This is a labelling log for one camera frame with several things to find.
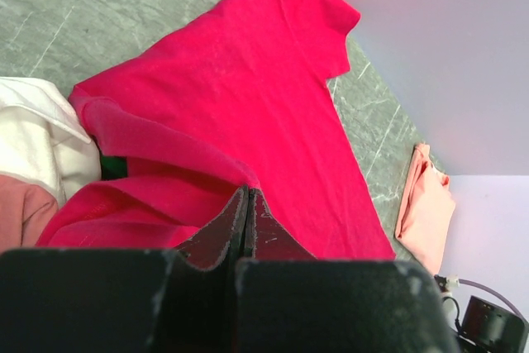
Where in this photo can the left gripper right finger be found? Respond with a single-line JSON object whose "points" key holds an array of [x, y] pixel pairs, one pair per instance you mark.
{"points": [[286, 301]]}

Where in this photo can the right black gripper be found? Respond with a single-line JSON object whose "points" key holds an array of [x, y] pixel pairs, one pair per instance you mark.
{"points": [[485, 324]]}

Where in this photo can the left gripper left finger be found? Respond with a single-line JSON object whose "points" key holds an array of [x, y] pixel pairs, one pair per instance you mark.
{"points": [[125, 300]]}

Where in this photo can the magenta red t shirt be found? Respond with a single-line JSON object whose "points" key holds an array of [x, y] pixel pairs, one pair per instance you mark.
{"points": [[236, 98]]}

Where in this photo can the folded salmon pink t shirt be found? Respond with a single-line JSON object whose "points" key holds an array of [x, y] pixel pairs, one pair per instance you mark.
{"points": [[425, 211]]}

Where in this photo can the green plastic laundry basket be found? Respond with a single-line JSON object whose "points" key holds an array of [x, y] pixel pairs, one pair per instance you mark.
{"points": [[113, 167]]}

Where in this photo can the dusty pink crumpled shirt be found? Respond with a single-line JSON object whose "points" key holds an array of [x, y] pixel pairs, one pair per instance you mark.
{"points": [[25, 211]]}

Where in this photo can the white crumpled shirt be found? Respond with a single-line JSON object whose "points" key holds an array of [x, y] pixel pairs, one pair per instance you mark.
{"points": [[42, 141]]}

